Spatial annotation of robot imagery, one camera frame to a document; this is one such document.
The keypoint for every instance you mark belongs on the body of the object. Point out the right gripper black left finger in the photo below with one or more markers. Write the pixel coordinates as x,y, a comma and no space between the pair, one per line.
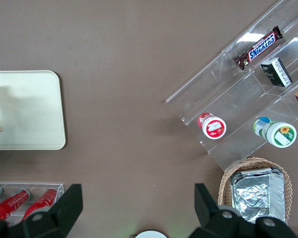
59,215

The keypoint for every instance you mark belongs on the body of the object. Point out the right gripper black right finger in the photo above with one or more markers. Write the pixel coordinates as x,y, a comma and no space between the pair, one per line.
213,220

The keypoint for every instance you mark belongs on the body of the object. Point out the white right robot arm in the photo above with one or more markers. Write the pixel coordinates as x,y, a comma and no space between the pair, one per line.
151,234

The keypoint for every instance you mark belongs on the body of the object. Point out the light wicker basket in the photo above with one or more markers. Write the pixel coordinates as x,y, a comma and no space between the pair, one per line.
226,178

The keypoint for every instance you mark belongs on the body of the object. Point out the beige rectangular tray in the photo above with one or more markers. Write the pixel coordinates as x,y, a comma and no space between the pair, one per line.
34,111

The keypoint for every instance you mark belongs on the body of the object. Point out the clear acrylic bottle rack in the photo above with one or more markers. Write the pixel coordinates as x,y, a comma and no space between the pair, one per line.
60,188

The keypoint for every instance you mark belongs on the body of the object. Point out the aluminium foil container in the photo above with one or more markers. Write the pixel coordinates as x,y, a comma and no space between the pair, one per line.
253,196

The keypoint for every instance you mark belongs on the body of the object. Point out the red lidded yogurt cup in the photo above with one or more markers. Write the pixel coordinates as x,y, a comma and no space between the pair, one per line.
213,126

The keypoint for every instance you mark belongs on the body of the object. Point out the green lidded yogurt cup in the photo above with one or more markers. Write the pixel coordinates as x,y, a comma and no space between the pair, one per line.
280,134

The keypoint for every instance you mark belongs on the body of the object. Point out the clear acrylic tiered stand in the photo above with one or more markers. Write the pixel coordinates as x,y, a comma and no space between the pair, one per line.
238,99

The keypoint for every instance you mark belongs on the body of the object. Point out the small black white box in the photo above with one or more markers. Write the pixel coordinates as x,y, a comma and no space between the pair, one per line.
275,73

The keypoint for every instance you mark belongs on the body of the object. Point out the Snickers chocolate bar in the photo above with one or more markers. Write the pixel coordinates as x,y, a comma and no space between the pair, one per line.
262,47

